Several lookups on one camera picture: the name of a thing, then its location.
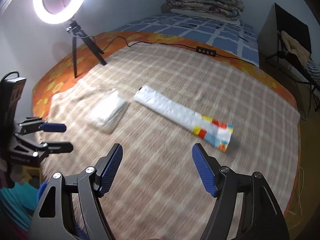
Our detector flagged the long white colourful wrapper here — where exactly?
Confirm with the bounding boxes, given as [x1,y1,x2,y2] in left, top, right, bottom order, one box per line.
[133,85,233,152]

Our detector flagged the orange floral bed sheet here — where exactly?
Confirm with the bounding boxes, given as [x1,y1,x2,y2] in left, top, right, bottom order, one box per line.
[33,31,300,211]

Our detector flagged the teal cloth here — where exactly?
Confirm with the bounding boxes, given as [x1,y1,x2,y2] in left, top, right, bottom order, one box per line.
[1,183,38,232]

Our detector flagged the beige plaid blanket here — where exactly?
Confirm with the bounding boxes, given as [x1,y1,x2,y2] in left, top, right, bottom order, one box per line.
[41,42,302,240]

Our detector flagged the black tripod stand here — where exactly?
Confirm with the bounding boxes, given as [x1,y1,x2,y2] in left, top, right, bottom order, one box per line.
[62,19,107,79]

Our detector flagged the blue checked bed sheet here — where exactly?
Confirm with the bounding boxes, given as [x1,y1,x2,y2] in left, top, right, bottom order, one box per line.
[115,13,259,67]

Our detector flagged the black folding chair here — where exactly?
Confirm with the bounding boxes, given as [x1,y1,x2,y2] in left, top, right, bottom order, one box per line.
[258,3,319,107]

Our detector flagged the clothes on chair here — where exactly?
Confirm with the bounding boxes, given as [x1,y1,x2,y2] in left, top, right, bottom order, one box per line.
[280,30,319,85]

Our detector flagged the folded floral quilt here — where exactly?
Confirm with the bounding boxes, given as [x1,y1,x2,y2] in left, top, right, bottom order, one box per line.
[166,0,244,20]

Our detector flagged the black inline cable remote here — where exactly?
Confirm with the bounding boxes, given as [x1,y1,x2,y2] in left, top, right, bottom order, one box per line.
[196,46,217,57]

